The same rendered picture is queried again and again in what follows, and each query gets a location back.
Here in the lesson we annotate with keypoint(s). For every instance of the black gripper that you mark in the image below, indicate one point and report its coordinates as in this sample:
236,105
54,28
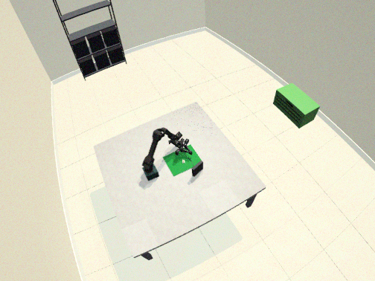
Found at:
181,149

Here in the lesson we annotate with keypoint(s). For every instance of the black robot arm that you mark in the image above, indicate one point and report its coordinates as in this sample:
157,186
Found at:
157,135

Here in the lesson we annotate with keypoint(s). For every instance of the green circuit board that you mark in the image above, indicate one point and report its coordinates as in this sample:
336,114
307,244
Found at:
178,164

